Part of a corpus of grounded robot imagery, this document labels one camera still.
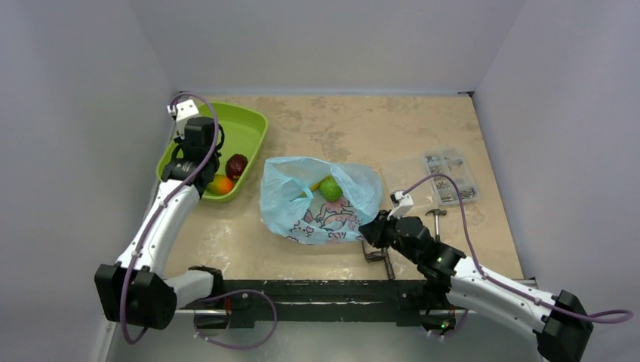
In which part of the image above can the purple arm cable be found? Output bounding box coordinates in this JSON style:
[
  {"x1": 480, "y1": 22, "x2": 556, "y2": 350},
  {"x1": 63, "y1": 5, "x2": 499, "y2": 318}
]
[
  {"x1": 118, "y1": 92, "x2": 221, "y2": 345},
  {"x1": 399, "y1": 173, "x2": 634, "y2": 325}
]

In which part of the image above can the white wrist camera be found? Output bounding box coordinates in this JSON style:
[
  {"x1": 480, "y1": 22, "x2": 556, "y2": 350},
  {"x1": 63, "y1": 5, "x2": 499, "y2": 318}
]
[
  {"x1": 167, "y1": 99, "x2": 201, "y2": 127},
  {"x1": 387, "y1": 190, "x2": 414, "y2": 220}
]

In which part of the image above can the dark metal clamp bracket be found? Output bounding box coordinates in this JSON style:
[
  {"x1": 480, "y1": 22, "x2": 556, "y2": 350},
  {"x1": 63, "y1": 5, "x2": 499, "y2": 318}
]
[{"x1": 361, "y1": 241, "x2": 395, "y2": 281}]

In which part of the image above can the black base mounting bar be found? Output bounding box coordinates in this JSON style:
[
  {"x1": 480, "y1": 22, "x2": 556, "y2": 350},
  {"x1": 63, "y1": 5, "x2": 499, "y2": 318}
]
[{"x1": 187, "y1": 280, "x2": 467, "y2": 334}]

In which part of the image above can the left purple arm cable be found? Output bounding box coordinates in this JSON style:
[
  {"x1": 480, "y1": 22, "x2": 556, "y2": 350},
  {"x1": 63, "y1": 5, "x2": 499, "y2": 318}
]
[{"x1": 118, "y1": 92, "x2": 221, "y2": 345}]

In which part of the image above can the lime green plastic tray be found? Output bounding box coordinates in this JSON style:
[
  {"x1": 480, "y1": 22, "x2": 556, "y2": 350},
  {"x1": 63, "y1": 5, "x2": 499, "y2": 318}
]
[{"x1": 156, "y1": 103, "x2": 268, "y2": 202}]

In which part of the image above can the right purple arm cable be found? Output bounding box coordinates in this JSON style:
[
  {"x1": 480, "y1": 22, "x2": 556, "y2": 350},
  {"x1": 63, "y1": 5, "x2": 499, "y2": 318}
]
[{"x1": 399, "y1": 173, "x2": 634, "y2": 325}]

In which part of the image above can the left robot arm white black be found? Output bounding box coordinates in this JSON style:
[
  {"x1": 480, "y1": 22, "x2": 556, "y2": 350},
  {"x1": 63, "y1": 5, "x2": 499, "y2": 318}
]
[{"x1": 94, "y1": 116, "x2": 225, "y2": 330}]

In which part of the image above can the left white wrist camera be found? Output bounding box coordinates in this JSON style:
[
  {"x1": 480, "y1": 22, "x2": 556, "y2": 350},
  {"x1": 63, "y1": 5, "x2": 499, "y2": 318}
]
[{"x1": 167, "y1": 99, "x2": 201, "y2": 127}]

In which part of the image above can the light blue plastic bag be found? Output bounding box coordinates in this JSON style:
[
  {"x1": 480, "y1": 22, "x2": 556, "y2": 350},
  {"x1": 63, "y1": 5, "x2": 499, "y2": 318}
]
[{"x1": 259, "y1": 156, "x2": 383, "y2": 245}]

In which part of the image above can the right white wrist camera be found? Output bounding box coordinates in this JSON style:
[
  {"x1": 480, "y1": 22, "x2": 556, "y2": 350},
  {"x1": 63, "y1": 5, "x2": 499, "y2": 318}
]
[{"x1": 387, "y1": 190, "x2": 414, "y2": 220}]

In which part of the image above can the clear plastic screw box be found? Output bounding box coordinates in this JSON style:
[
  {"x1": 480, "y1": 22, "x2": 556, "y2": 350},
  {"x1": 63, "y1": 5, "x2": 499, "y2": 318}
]
[{"x1": 380, "y1": 147, "x2": 482, "y2": 208}]

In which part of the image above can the red fake apple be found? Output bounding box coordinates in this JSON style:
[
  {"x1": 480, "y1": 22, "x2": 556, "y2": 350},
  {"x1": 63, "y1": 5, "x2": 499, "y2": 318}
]
[{"x1": 225, "y1": 154, "x2": 248, "y2": 182}]

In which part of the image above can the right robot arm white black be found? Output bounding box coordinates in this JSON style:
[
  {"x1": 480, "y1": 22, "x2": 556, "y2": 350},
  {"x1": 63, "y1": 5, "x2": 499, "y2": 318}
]
[{"x1": 358, "y1": 210, "x2": 594, "y2": 361}]

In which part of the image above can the orange red fake mango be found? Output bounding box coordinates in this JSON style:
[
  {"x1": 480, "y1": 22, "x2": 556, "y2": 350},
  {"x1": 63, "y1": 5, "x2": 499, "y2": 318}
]
[{"x1": 206, "y1": 174, "x2": 235, "y2": 196}]

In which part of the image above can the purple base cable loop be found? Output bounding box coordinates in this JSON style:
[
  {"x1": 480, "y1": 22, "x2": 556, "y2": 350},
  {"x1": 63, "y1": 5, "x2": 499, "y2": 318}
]
[{"x1": 193, "y1": 290, "x2": 279, "y2": 351}]

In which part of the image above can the green fake lime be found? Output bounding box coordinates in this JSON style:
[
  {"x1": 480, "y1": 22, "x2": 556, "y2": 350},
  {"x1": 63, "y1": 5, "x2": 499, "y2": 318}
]
[{"x1": 318, "y1": 176, "x2": 343, "y2": 202}]

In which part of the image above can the small black-handled hammer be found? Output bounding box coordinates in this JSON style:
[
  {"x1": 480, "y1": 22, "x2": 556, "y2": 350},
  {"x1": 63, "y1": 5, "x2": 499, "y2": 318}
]
[{"x1": 426, "y1": 208, "x2": 448, "y2": 238}]

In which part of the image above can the yellow fake banana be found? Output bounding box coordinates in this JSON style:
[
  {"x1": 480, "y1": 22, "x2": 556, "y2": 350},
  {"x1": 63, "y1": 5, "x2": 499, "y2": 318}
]
[{"x1": 299, "y1": 176, "x2": 333, "y2": 198}]

